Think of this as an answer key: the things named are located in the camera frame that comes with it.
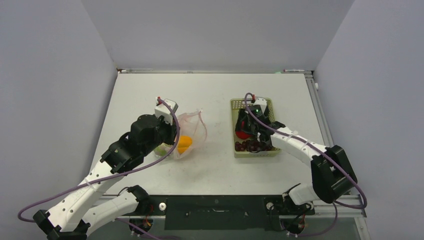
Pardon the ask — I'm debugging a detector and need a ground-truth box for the orange bell pepper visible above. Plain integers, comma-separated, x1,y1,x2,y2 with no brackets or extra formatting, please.
177,135,193,155

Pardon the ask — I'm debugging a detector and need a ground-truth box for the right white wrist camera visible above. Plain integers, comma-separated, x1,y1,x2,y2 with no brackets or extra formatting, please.
249,95,268,118

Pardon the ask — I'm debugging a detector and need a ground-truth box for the dark red grape bunch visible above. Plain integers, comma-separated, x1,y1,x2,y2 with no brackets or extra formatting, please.
234,140,274,153

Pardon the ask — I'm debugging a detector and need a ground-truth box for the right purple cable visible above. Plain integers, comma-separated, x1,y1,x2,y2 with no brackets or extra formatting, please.
244,92,368,237

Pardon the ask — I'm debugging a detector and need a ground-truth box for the purple cable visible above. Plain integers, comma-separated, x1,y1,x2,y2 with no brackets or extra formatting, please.
244,92,368,237
17,97,181,223

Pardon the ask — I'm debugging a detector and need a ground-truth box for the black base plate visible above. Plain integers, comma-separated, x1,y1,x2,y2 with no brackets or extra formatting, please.
128,195,315,231

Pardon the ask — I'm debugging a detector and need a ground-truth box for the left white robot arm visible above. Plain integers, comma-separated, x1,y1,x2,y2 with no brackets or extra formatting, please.
33,114,177,240

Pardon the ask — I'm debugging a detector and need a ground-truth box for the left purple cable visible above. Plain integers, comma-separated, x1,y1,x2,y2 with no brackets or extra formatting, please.
17,97,181,223

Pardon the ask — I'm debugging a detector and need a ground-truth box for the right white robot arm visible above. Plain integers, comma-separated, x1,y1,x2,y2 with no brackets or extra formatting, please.
234,104,358,214

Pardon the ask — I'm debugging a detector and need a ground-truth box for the clear zip top bag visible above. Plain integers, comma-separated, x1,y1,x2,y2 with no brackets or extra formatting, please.
167,109,208,160

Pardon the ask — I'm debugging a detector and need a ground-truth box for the green cabbage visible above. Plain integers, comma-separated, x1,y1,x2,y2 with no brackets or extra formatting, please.
153,144,169,157

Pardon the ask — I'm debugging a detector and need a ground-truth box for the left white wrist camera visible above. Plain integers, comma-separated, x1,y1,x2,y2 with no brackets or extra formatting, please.
154,97,179,126

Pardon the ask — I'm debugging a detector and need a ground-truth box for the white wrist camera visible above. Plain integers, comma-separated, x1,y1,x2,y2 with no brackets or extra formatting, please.
249,95,268,118
154,97,179,126

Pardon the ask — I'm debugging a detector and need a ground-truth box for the beige plastic basket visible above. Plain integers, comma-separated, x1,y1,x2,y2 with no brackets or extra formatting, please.
230,98,281,158

